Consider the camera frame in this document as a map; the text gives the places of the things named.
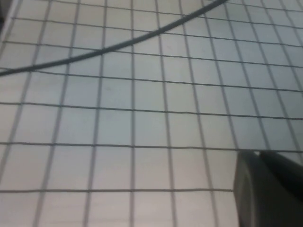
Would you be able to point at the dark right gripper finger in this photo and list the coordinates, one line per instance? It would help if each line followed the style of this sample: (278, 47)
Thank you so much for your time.
(265, 194)

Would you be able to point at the white grid tablecloth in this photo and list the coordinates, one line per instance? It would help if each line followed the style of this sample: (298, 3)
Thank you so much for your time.
(142, 123)

